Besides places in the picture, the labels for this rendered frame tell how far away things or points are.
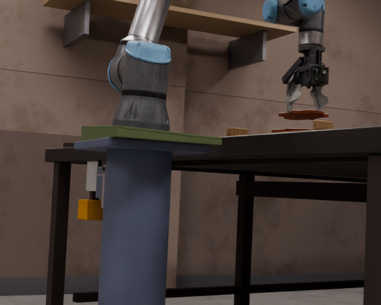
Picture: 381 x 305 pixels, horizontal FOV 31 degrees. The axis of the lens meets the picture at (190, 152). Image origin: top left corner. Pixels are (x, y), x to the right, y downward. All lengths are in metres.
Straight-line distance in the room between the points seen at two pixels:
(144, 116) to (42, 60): 3.20
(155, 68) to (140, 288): 0.54
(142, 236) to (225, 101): 3.75
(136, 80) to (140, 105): 0.07
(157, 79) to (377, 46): 4.72
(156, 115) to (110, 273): 0.40
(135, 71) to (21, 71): 3.13
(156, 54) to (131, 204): 0.38
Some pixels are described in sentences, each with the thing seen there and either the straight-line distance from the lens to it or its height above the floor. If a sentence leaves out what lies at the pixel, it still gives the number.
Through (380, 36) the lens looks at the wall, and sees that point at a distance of 6.37.
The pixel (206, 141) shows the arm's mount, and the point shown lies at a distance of 1.65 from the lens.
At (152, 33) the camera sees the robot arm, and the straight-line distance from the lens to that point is 1.90.
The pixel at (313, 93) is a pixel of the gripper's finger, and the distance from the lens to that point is 2.13.
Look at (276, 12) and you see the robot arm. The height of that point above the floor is 1.29.
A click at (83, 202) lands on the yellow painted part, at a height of 0.69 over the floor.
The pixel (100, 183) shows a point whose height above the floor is 0.77.
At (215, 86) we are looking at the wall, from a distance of 5.34.
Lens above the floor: 0.76
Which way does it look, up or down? 3 degrees up
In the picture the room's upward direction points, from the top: 3 degrees clockwise
